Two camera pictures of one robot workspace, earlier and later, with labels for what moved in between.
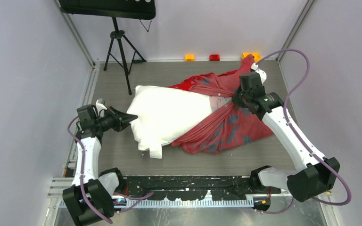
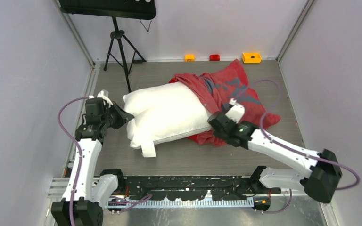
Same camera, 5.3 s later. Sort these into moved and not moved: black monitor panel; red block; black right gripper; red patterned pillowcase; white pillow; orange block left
Moved: red patterned pillowcase; white pillow; black right gripper
Not moved: red block; black monitor panel; orange block left
